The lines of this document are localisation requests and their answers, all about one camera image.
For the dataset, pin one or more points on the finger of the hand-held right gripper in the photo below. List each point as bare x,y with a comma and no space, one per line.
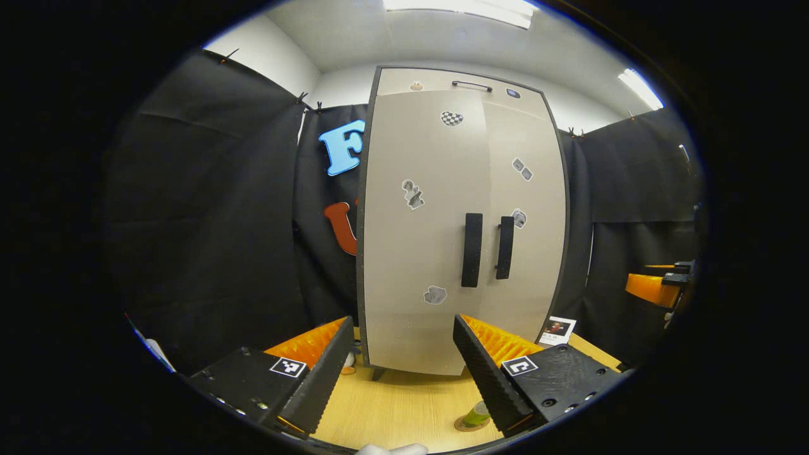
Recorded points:
648,289
660,266

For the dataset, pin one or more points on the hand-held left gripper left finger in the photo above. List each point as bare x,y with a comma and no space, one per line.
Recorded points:
322,379

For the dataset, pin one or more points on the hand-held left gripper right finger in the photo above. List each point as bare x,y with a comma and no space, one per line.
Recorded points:
490,379

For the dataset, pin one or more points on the green label plastic bottle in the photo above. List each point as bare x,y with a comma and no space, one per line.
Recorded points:
475,417

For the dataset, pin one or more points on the round cork coaster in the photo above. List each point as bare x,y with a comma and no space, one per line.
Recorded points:
464,428

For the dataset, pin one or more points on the grey cabinet door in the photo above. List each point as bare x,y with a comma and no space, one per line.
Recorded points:
411,253
537,253

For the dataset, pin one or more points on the grey cabinet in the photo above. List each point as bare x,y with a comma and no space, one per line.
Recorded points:
361,253

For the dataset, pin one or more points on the grey cabinet drawer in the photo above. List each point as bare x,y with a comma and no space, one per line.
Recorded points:
392,81

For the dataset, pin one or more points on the white photo card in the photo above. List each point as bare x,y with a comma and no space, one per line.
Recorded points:
557,330

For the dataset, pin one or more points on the ceiling light panel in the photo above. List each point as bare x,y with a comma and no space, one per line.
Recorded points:
639,88
461,9

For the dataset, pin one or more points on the black backdrop cloth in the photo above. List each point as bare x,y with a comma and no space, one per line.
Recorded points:
208,221

